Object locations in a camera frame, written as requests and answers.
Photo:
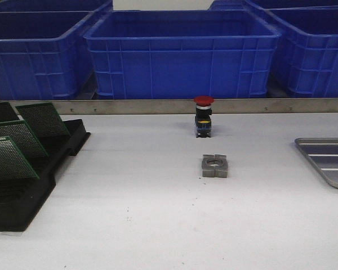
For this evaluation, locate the green perforated circuit board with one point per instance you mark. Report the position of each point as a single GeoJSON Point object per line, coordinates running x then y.
{"type": "Point", "coordinates": [43, 119]}
{"type": "Point", "coordinates": [24, 138]}
{"type": "Point", "coordinates": [13, 164]}
{"type": "Point", "coordinates": [7, 113]}

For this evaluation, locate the green perforated circuit board front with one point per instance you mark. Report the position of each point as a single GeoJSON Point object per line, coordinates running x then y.
{"type": "Point", "coordinates": [13, 164]}

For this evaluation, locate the grey metal clamp block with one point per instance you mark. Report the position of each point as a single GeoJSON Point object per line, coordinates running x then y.
{"type": "Point", "coordinates": [215, 166]}

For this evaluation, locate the blue crate rear left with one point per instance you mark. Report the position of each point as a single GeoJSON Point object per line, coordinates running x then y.
{"type": "Point", "coordinates": [43, 6]}

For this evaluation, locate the black slotted board rack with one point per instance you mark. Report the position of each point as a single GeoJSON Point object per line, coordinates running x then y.
{"type": "Point", "coordinates": [21, 199]}

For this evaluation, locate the silver metal tray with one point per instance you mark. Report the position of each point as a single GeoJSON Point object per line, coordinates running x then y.
{"type": "Point", "coordinates": [322, 154]}

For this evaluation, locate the blue crate rear right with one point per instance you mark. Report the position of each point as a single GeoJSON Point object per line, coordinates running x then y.
{"type": "Point", "coordinates": [231, 5]}

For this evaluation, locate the blue crate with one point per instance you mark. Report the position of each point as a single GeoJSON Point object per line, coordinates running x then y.
{"type": "Point", "coordinates": [181, 54]}
{"type": "Point", "coordinates": [43, 6]}
{"type": "Point", "coordinates": [305, 62]}
{"type": "Point", "coordinates": [44, 55]}
{"type": "Point", "coordinates": [231, 5]}

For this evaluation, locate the red emergency stop button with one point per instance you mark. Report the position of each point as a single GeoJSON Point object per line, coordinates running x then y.
{"type": "Point", "coordinates": [203, 122]}

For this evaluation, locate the blue crate centre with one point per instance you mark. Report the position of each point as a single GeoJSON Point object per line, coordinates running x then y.
{"type": "Point", "coordinates": [181, 54]}

